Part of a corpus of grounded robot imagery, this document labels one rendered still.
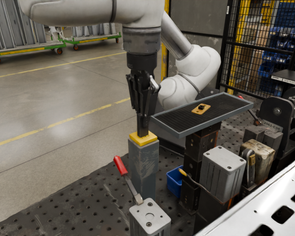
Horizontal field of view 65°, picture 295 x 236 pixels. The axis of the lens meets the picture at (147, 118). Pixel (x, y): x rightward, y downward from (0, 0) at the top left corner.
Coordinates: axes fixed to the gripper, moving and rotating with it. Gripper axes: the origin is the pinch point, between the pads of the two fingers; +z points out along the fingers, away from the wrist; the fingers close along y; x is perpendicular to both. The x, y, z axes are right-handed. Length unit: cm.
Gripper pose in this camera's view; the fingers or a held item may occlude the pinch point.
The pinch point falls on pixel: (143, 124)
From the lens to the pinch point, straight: 66.1
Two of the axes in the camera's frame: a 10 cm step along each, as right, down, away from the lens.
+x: 8.1, -2.7, 5.1
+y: 5.8, 3.7, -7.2
